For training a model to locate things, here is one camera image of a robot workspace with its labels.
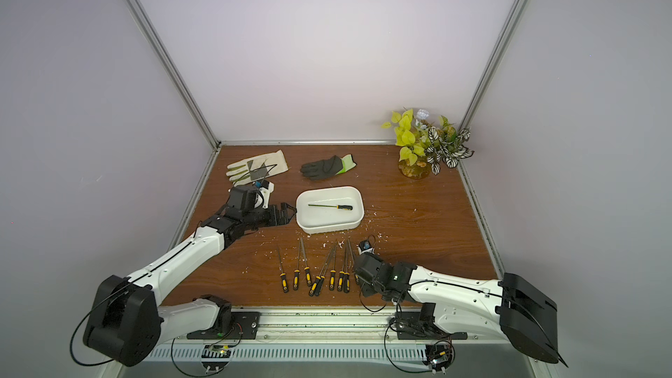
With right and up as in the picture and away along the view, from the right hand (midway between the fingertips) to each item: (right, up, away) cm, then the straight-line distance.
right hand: (362, 275), depth 81 cm
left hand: (-24, +20, +4) cm, 32 cm away
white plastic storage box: (-11, +18, +18) cm, 27 cm away
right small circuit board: (+20, -18, -11) cm, 29 cm away
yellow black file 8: (-3, +4, +5) cm, 7 cm away
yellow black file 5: (-13, -1, 0) cm, 13 cm away
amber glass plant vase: (+26, +33, +25) cm, 49 cm away
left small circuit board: (-42, -17, -9) cm, 47 cm away
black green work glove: (-13, +34, +30) cm, 47 cm away
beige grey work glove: (-44, +34, +29) cm, 63 cm away
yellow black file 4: (-18, +1, +2) cm, 18 cm away
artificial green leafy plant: (+27, +43, +7) cm, 51 cm away
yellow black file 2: (-26, 0, +2) cm, 26 cm away
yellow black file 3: (-21, 0, +2) cm, 22 cm away
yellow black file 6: (-10, 0, +2) cm, 10 cm away
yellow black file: (-8, +19, +17) cm, 27 cm away
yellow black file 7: (-7, 0, +1) cm, 7 cm away
